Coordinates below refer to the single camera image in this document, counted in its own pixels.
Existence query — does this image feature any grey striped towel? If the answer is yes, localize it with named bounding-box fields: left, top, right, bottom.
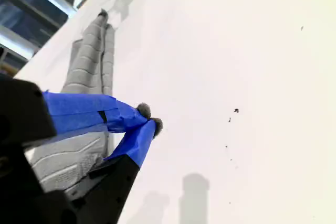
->
left=31, top=8, right=116, bottom=200

